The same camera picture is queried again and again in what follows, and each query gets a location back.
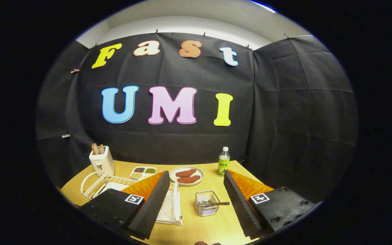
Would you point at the green label drink bottle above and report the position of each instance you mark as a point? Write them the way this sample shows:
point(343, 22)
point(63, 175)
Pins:
point(223, 166)

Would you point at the white divided seed tray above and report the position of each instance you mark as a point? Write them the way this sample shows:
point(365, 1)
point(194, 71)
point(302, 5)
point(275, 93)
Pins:
point(139, 169)

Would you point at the white toaster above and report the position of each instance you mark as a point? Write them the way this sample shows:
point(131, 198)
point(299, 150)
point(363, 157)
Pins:
point(102, 161)

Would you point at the white round plate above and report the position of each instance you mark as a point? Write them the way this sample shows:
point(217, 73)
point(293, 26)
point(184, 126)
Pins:
point(198, 172)

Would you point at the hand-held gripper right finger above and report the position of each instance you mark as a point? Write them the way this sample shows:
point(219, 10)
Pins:
point(240, 207)

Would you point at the toasted bread slice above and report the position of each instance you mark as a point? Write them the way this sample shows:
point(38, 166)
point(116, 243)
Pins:
point(95, 148)
point(101, 148)

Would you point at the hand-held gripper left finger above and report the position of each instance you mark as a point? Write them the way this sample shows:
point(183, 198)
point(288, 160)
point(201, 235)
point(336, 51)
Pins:
point(151, 211)

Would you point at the brown meat patty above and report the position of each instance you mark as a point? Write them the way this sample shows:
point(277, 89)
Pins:
point(189, 179)
point(185, 173)

